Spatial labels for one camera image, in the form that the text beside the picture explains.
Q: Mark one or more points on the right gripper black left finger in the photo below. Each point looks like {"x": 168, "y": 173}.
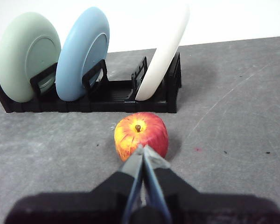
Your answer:
{"x": 84, "y": 207}

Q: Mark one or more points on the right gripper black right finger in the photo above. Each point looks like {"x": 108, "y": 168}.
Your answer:
{"x": 200, "y": 210}

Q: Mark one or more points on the red yellow apple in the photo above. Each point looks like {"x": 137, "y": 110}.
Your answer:
{"x": 142, "y": 137}

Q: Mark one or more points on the green plate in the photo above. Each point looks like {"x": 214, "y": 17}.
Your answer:
{"x": 16, "y": 58}

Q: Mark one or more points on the black plate rack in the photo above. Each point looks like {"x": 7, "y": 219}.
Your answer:
{"x": 112, "y": 102}

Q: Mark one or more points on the blue plate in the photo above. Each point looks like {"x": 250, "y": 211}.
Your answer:
{"x": 74, "y": 58}

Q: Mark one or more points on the cream white plate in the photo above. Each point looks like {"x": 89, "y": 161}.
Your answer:
{"x": 163, "y": 58}

